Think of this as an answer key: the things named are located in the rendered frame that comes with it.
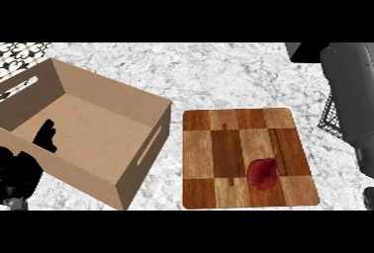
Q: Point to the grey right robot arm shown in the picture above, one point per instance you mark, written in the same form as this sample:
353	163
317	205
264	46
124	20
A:
350	92

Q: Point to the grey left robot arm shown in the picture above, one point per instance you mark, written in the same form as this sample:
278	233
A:
13	205

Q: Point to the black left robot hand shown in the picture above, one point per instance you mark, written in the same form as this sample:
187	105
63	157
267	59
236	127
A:
19	174

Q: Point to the brown cardboard box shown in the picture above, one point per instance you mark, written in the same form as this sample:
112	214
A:
91	131

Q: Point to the dark red can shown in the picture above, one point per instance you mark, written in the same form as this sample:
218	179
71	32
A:
263	174

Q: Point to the checkered wooden cutting board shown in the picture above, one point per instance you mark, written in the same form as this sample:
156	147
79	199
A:
218	154

